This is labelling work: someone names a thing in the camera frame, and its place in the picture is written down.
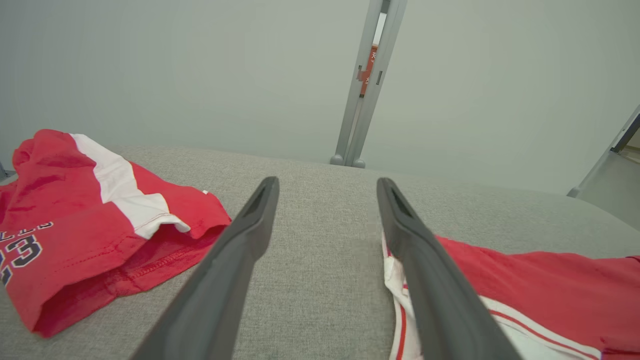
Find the red shorts white stripe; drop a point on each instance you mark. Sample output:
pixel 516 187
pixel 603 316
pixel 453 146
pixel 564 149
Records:
pixel 65 200

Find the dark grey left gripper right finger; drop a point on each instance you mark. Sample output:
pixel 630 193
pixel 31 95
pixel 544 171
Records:
pixel 445 310

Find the grey partition frame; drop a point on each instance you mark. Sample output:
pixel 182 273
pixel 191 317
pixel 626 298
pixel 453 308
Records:
pixel 615 185

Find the grey partition post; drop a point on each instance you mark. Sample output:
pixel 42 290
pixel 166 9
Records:
pixel 357 125

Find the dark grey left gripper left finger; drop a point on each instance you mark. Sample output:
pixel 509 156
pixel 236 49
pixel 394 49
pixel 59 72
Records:
pixel 210 310

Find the red jersey shirt white sleeves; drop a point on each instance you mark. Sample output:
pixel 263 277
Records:
pixel 550 290

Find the orange sign behind post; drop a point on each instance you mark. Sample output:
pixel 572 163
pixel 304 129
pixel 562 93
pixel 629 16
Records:
pixel 370 65

